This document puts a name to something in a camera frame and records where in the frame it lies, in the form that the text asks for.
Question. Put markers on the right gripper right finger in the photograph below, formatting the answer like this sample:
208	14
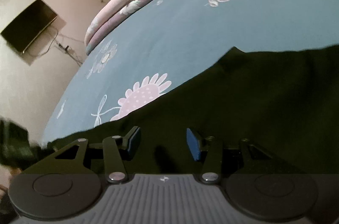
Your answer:
207	153

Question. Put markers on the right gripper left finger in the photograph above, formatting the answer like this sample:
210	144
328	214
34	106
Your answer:
116	150

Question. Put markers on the black drawstring pants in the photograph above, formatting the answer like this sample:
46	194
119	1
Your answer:
286	102

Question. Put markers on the teal patterned bed sheet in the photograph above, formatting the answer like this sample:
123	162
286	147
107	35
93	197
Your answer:
166	42

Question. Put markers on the wall mounted television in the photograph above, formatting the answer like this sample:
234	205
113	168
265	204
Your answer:
28	25

